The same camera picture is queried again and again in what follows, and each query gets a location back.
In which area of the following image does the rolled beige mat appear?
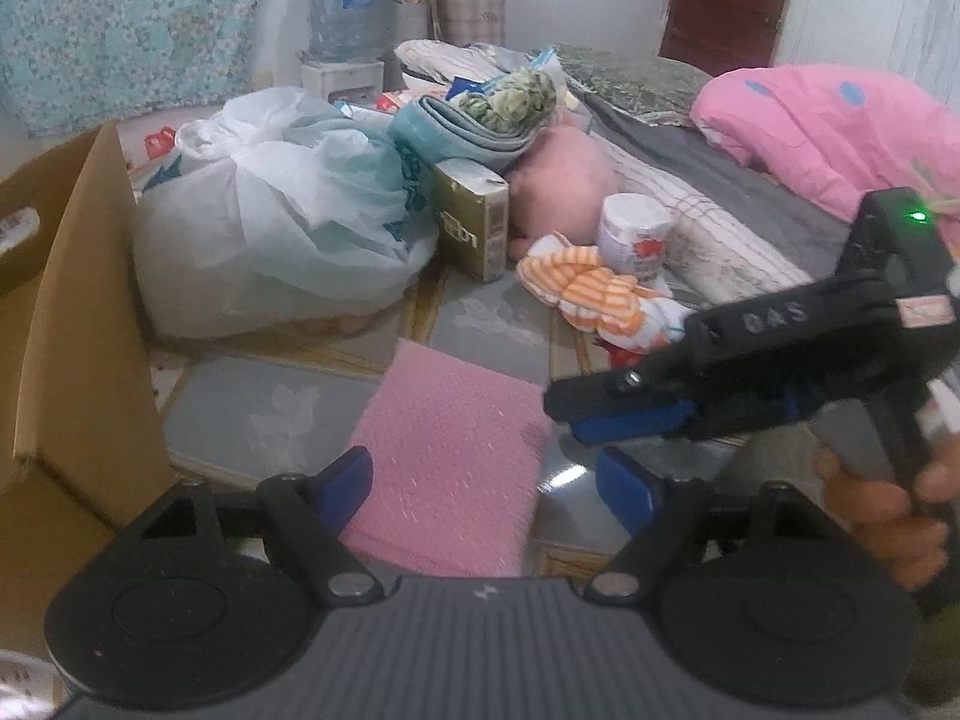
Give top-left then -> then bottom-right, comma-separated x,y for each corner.
382,0 -> 440,51

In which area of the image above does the white water dispenser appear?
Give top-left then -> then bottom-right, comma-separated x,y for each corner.
301,59 -> 384,106

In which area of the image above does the teal floral wall cloth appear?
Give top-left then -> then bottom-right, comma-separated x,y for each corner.
2,0 -> 260,137

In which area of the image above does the white tissue roll pack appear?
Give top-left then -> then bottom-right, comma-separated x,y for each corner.
597,193 -> 674,284

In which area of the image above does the orange striped cloth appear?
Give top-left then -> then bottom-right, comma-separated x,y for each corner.
516,234 -> 693,355

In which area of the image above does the white plastic bag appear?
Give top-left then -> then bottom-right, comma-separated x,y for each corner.
133,88 -> 438,340

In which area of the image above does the dark grey blanket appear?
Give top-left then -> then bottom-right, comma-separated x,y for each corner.
583,93 -> 848,280

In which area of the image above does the white plaid blanket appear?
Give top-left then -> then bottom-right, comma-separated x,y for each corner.
590,133 -> 812,304

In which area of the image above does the blue water jug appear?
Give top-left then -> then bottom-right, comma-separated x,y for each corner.
308,0 -> 386,64

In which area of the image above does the dark red wooden door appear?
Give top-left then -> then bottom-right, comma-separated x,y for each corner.
659,0 -> 786,76

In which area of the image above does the person's right hand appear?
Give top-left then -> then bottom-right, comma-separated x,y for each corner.
812,434 -> 958,590

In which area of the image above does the green white cloth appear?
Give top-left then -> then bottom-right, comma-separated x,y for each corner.
452,68 -> 556,137

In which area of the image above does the green patterned pillow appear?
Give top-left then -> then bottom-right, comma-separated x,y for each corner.
556,44 -> 711,127

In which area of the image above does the pink knitted cloth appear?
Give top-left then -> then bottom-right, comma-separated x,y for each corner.
343,340 -> 551,577

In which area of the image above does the olive green carton box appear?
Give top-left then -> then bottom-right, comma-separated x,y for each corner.
433,158 -> 509,283

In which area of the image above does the pink plush pillow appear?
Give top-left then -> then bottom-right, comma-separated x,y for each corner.
506,124 -> 619,262

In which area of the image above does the pink polka dot blanket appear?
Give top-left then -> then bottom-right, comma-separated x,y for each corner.
690,64 -> 958,249

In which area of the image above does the brown cardboard box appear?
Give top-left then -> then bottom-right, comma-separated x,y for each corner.
0,124 -> 174,658

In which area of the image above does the blue striped towel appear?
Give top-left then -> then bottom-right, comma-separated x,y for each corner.
387,96 -> 537,172

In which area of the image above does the rolled checkered mat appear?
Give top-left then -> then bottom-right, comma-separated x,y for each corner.
438,0 -> 506,46

